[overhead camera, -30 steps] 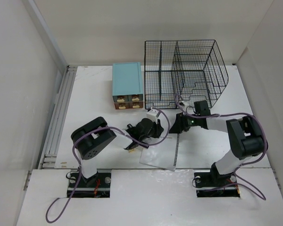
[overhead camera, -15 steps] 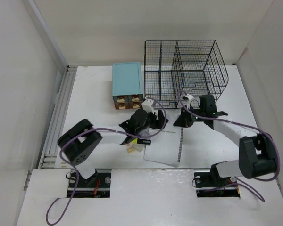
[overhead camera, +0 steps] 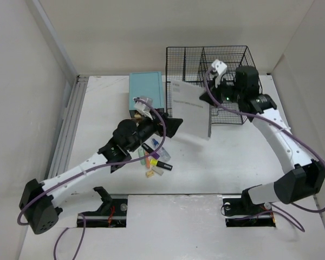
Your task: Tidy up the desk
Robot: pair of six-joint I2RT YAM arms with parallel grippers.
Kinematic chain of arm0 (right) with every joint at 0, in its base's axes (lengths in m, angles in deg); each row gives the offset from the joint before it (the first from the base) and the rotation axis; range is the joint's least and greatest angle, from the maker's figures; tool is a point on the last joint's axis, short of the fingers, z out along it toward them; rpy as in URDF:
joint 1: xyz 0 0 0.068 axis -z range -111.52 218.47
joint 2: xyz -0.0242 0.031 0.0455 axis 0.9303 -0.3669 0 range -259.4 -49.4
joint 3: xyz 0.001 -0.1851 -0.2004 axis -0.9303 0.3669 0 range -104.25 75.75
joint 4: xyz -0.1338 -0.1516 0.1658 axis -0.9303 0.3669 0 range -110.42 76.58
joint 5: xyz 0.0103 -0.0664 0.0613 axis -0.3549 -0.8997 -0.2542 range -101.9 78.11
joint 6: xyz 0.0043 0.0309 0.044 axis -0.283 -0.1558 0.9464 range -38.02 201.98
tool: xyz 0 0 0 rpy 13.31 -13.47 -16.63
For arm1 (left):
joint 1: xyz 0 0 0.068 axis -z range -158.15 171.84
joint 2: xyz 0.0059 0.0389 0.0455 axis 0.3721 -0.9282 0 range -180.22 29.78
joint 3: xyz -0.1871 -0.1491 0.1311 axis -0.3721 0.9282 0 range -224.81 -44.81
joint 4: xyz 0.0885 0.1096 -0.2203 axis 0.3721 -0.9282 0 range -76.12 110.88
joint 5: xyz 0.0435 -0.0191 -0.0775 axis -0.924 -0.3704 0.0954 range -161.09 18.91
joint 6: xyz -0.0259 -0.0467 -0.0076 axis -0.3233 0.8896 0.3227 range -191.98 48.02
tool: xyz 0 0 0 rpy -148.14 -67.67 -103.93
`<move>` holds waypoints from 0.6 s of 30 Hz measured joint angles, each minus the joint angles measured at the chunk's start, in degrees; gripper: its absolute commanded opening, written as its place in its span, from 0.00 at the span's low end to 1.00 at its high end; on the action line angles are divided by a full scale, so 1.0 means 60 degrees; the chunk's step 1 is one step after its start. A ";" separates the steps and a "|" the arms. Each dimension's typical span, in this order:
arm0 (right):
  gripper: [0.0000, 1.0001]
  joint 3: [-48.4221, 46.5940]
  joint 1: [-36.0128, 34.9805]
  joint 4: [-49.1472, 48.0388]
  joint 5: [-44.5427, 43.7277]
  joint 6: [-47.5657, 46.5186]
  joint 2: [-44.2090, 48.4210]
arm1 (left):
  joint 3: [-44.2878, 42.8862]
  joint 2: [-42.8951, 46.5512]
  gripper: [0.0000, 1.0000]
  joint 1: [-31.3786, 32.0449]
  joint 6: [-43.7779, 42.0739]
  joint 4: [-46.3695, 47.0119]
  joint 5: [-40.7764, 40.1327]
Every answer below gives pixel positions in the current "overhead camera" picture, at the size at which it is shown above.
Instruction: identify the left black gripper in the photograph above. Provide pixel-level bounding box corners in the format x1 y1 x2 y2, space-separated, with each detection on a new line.
127 111 181 153

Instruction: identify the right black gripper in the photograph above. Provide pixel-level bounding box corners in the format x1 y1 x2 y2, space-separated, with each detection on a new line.
199 74 244 108

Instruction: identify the white paper booklet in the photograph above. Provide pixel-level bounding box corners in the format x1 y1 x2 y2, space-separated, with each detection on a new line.
170 80 211 140

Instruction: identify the clear spray bottle blue cap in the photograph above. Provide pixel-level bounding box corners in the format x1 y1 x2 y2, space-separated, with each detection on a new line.
152 138 171 162

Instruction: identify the teal mini drawer cabinet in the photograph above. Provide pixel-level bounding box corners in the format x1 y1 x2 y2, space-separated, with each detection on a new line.
129 71 165 118

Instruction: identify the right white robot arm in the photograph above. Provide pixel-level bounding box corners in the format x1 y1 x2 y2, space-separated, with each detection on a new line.
200 60 325 215

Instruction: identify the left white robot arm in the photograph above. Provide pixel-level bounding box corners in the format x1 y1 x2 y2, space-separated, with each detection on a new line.
17 112 183 235

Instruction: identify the purple black highlighter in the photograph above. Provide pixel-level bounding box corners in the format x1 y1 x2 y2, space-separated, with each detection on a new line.
141 143 160 160

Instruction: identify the green highlighter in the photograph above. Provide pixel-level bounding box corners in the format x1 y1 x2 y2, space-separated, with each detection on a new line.
138 149 146 165

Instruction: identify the yellow black highlighter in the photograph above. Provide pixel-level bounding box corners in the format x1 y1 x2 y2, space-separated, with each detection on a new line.
150 159 173 171

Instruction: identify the orange highlighter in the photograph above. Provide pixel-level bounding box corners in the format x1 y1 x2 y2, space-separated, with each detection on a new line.
145 151 150 169

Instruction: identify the small wooden eraser block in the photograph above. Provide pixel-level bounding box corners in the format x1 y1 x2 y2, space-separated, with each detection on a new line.
146 170 154 178

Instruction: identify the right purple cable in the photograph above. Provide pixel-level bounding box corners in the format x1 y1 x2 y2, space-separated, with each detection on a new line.
204 69 325 233

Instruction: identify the purple cable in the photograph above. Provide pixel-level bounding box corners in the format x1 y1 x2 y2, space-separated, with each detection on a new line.
204 69 325 233
17 97 168 260

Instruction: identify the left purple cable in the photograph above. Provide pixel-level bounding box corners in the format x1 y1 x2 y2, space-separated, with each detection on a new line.
17 97 168 260

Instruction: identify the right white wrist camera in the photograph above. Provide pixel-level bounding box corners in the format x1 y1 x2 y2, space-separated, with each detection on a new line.
211 59 228 88

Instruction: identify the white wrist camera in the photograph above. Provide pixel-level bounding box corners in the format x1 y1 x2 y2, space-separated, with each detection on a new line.
211 59 228 88
133 96 153 120

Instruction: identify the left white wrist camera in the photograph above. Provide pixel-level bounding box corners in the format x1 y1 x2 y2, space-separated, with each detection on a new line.
133 96 153 120

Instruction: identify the black wire mesh organizer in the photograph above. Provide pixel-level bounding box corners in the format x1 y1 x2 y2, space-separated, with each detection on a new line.
165 45 255 125

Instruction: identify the aluminium rail frame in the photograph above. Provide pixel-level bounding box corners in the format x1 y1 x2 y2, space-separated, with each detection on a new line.
44 75 89 179

